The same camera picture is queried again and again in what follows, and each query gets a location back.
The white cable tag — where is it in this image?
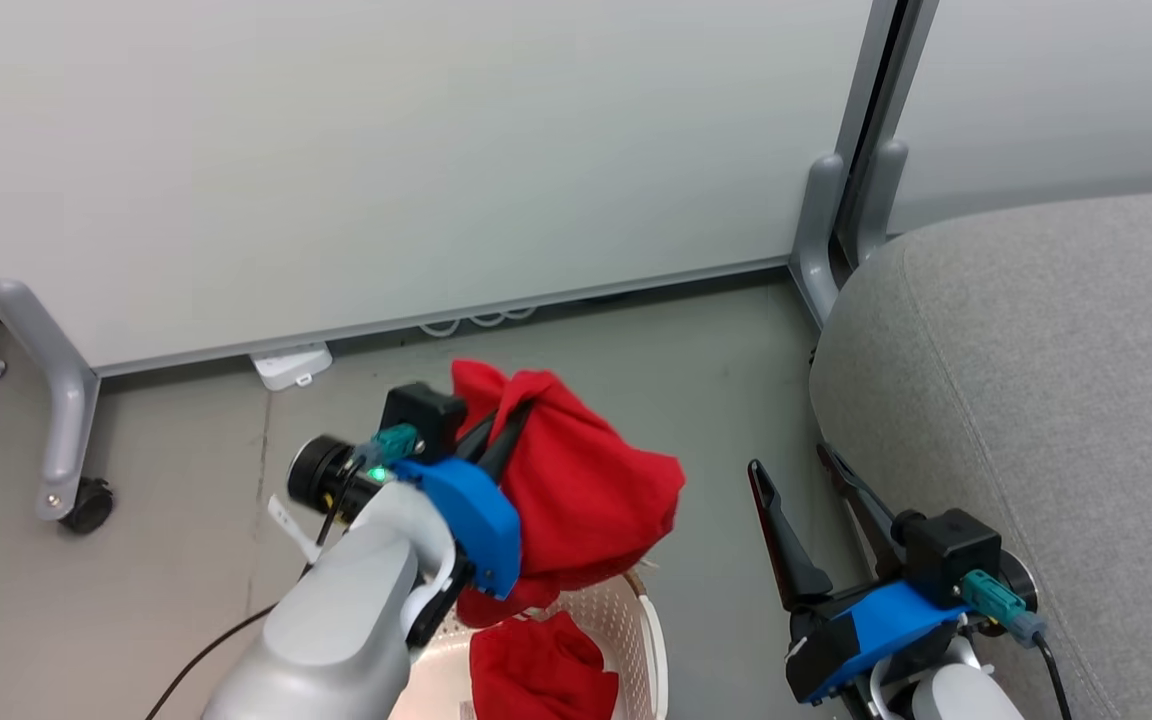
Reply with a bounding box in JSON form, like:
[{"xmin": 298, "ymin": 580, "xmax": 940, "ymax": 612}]
[{"xmin": 266, "ymin": 493, "xmax": 325, "ymax": 564}]

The white coiled cable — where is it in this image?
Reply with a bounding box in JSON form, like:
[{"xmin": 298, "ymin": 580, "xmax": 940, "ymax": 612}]
[{"xmin": 419, "ymin": 305, "xmax": 540, "ymax": 338}]

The white power strip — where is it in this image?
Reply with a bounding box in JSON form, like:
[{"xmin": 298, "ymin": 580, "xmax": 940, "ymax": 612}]
[{"xmin": 249, "ymin": 342, "xmax": 334, "ymax": 391}]

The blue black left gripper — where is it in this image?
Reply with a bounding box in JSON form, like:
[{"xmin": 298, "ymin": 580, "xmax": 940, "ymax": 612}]
[{"xmin": 286, "ymin": 399, "xmax": 538, "ymax": 646}]

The large white partition panel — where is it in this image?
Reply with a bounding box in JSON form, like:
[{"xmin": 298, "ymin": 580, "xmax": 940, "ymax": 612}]
[{"xmin": 0, "ymin": 0, "xmax": 879, "ymax": 377}]

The red garment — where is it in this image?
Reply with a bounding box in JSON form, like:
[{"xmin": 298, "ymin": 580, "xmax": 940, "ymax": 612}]
[
  {"xmin": 451, "ymin": 360, "xmax": 687, "ymax": 629},
  {"xmin": 469, "ymin": 612, "xmax": 620, "ymax": 720}
]

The teal left camera connector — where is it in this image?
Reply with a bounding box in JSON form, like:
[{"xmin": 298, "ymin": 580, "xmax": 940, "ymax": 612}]
[{"xmin": 354, "ymin": 424, "xmax": 423, "ymax": 469}]

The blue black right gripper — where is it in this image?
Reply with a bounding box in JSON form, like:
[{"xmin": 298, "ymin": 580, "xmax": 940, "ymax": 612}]
[{"xmin": 748, "ymin": 444, "xmax": 1039, "ymax": 707}]

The white perforated laundry basket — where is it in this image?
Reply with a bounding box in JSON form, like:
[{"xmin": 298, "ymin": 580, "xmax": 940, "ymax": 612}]
[{"xmin": 391, "ymin": 570, "xmax": 669, "ymax": 720}]

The teal camera connector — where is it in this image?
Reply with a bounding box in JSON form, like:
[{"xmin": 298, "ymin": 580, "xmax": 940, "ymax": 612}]
[
  {"xmin": 960, "ymin": 570, "xmax": 1049, "ymax": 649},
  {"xmin": 354, "ymin": 424, "xmax": 423, "ymax": 469}
]

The teal right camera connector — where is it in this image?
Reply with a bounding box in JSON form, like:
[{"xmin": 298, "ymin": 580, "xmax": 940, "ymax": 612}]
[{"xmin": 960, "ymin": 570, "xmax": 1049, "ymax": 649}]

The small white partition panel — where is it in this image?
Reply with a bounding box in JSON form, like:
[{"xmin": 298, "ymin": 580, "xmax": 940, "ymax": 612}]
[{"xmin": 886, "ymin": 0, "xmax": 1152, "ymax": 237}]

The grey partition leg with caster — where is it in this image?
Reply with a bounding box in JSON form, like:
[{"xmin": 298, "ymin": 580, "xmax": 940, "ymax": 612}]
[{"xmin": 0, "ymin": 278, "xmax": 102, "ymax": 522}]

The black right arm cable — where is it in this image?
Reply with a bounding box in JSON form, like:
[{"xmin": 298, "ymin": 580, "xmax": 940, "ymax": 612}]
[{"xmin": 1034, "ymin": 635, "xmax": 1074, "ymax": 720}]

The grey fabric sofa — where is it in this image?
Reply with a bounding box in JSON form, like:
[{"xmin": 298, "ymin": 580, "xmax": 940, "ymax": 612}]
[{"xmin": 809, "ymin": 188, "xmax": 1152, "ymax": 720}]

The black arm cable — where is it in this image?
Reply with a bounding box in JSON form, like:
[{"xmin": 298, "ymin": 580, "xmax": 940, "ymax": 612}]
[
  {"xmin": 1034, "ymin": 635, "xmax": 1074, "ymax": 720},
  {"xmin": 144, "ymin": 480, "xmax": 367, "ymax": 720}
]

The black caster wheel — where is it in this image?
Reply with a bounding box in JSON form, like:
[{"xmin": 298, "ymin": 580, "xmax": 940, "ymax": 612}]
[{"xmin": 58, "ymin": 477, "xmax": 116, "ymax": 535}]

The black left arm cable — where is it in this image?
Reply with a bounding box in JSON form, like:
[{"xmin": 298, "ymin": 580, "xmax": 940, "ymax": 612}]
[{"xmin": 144, "ymin": 480, "xmax": 367, "ymax": 720}]

